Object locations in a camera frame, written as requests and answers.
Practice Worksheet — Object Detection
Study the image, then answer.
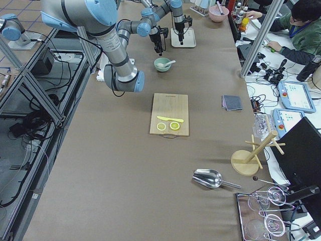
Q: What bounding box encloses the wooden mug tree stand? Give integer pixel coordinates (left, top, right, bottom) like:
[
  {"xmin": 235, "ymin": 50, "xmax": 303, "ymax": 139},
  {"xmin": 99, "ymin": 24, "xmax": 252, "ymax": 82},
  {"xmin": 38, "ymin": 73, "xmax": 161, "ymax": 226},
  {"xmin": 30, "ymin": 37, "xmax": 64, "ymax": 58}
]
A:
[{"xmin": 231, "ymin": 131, "xmax": 286, "ymax": 176}]

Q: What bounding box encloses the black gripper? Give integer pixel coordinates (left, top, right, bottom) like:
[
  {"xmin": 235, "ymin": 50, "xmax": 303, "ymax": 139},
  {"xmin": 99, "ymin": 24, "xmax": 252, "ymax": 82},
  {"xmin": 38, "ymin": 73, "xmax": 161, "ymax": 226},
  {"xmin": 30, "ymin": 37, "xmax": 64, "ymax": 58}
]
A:
[
  {"xmin": 149, "ymin": 26, "xmax": 169, "ymax": 56},
  {"xmin": 174, "ymin": 15, "xmax": 193, "ymax": 45}
]

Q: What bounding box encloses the grey folded cloth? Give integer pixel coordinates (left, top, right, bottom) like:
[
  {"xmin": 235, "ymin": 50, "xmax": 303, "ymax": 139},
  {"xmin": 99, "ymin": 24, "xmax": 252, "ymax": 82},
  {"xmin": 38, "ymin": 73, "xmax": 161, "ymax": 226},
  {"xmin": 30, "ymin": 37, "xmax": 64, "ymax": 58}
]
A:
[{"xmin": 221, "ymin": 95, "xmax": 243, "ymax": 111}]

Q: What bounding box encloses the yellow plastic knife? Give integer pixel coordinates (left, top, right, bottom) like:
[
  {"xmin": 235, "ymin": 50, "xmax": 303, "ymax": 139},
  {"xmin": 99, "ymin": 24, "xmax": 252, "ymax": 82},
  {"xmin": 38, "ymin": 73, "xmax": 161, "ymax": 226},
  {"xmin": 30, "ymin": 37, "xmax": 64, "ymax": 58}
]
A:
[{"xmin": 156, "ymin": 115, "xmax": 184, "ymax": 123}]

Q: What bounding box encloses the white ceramic spoon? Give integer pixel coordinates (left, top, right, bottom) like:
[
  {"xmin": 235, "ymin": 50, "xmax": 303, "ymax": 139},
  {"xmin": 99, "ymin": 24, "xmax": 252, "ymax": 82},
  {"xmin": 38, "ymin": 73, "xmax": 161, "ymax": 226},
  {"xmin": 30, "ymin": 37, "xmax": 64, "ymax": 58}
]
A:
[{"xmin": 163, "ymin": 60, "xmax": 176, "ymax": 68}]

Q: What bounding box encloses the dark tray at table edge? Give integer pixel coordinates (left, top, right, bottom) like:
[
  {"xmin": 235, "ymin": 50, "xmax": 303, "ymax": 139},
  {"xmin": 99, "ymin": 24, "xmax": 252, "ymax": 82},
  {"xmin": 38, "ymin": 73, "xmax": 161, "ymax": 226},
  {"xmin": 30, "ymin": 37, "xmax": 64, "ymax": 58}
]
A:
[{"xmin": 235, "ymin": 193, "xmax": 294, "ymax": 240}]

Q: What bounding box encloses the metal tube in bowl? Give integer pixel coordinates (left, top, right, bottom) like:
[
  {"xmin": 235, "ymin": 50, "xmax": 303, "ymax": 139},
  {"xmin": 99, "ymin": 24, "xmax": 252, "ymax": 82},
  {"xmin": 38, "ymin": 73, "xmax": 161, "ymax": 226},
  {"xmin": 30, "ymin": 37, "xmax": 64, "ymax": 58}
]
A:
[{"xmin": 217, "ymin": 1, "xmax": 224, "ymax": 16}]

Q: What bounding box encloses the thick lemon half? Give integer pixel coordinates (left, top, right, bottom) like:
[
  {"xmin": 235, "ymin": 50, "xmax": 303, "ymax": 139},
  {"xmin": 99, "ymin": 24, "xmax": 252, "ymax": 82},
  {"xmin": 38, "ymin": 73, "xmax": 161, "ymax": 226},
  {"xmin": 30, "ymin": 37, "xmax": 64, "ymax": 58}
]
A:
[{"xmin": 156, "ymin": 123, "xmax": 167, "ymax": 131}]

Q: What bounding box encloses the mint green bowl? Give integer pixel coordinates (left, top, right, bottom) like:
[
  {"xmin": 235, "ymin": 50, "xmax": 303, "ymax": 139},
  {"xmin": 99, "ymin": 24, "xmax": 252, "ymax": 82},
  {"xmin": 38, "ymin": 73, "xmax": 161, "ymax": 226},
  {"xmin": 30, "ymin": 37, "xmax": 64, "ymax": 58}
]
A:
[{"xmin": 154, "ymin": 57, "xmax": 171, "ymax": 72}]

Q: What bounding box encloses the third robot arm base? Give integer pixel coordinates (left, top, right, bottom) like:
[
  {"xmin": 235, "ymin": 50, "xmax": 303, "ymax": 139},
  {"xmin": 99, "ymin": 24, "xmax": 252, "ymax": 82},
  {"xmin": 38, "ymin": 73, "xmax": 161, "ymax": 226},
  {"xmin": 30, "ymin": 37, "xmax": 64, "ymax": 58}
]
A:
[{"xmin": 1, "ymin": 14, "xmax": 36, "ymax": 51}]

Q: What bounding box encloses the black computer monitor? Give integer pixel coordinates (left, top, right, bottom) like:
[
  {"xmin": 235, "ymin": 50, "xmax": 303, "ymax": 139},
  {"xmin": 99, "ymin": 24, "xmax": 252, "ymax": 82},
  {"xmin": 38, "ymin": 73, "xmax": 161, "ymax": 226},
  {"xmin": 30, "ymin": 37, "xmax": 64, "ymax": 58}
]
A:
[{"xmin": 271, "ymin": 117, "xmax": 320, "ymax": 226}]

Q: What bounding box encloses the blue teach pendant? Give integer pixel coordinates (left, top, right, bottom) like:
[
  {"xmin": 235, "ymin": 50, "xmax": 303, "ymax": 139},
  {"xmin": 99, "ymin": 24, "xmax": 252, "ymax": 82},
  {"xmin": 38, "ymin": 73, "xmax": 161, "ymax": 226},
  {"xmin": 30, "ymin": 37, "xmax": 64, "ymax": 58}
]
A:
[
  {"xmin": 272, "ymin": 108, "xmax": 305, "ymax": 138},
  {"xmin": 277, "ymin": 81, "xmax": 316, "ymax": 113}
]

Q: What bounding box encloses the thin lemon slice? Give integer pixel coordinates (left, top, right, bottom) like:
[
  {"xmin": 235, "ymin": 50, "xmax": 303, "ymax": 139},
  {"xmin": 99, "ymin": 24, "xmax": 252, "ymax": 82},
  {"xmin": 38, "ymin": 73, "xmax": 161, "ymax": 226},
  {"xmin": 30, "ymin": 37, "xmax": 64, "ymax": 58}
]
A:
[{"xmin": 170, "ymin": 121, "xmax": 181, "ymax": 131}]

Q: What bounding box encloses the person's hand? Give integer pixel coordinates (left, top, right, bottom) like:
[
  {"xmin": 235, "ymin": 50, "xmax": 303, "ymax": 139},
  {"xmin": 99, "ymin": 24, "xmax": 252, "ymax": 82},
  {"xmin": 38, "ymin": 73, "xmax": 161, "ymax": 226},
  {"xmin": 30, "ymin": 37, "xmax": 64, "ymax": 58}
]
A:
[{"xmin": 266, "ymin": 41, "xmax": 282, "ymax": 52}]

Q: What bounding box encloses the seated person in green jacket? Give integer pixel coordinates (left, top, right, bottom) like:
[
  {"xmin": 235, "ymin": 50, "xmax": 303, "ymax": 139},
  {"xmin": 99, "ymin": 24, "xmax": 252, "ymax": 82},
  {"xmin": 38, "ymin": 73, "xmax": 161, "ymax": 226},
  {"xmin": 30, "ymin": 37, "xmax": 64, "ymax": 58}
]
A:
[{"xmin": 243, "ymin": 0, "xmax": 321, "ymax": 65}]

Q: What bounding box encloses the bamboo cutting board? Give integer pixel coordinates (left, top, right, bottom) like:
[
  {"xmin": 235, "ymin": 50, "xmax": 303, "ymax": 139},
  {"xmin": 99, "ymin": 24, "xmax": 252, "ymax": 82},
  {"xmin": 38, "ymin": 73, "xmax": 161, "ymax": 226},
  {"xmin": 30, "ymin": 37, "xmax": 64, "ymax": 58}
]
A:
[{"xmin": 149, "ymin": 93, "xmax": 189, "ymax": 138}]

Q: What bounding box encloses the cream rabbit tray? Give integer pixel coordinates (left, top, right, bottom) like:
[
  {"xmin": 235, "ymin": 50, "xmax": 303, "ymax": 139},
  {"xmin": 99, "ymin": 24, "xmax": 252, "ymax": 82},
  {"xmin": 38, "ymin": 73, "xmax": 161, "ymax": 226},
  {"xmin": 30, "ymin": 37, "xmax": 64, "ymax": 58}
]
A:
[{"xmin": 171, "ymin": 28, "xmax": 196, "ymax": 48}]

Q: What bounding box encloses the clear glass on tray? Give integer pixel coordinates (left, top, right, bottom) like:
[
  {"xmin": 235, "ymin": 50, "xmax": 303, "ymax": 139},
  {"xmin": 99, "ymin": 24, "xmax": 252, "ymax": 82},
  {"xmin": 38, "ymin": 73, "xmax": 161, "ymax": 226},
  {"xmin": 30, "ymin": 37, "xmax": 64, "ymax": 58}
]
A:
[
  {"xmin": 248, "ymin": 186, "xmax": 286, "ymax": 211},
  {"xmin": 244, "ymin": 214, "xmax": 285, "ymax": 240}
]

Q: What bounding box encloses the aluminium frame post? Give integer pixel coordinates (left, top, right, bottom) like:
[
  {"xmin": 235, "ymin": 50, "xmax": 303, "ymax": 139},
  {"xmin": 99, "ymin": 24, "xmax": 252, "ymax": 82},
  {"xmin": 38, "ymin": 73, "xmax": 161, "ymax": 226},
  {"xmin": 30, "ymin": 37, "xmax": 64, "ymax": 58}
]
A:
[{"xmin": 239, "ymin": 0, "xmax": 283, "ymax": 79}]

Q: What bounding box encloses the pink ribbed bowl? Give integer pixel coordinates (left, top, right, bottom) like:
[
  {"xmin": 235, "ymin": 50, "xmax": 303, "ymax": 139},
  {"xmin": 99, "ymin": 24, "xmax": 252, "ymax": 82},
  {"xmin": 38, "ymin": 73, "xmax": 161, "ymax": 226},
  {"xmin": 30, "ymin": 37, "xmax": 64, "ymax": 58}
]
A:
[{"xmin": 209, "ymin": 6, "xmax": 230, "ymax": 23}]

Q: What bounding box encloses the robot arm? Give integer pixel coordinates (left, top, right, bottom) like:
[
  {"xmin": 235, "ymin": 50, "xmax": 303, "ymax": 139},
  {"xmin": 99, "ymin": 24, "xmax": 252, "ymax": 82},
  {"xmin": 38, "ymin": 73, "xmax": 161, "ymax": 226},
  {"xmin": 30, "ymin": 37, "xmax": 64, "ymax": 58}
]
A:
[
  {"xmin": 41, "ymin": 1, "xmax": 171, "ymax": 92},
  {"xmin": 136, "ymin": 1, "xmax": 193, "ymax": 54}
]

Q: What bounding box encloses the metal scoop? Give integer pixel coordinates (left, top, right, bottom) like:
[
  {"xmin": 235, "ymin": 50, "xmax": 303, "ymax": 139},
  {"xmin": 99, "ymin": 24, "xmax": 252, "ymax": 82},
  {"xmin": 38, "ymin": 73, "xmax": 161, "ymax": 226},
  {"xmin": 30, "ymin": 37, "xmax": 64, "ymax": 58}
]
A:
[{"xmin": 193, "ymin": 169, "xmax": 242, "ymax": 189}]

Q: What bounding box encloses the black water bottle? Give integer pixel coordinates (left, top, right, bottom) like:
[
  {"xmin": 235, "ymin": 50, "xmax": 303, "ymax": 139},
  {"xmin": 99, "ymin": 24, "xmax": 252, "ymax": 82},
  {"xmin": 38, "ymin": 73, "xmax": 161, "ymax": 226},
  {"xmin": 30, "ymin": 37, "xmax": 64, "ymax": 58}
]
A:
[{"xmin": 296, "ymin": 55, "xmax": 320, "ymax": 82}]

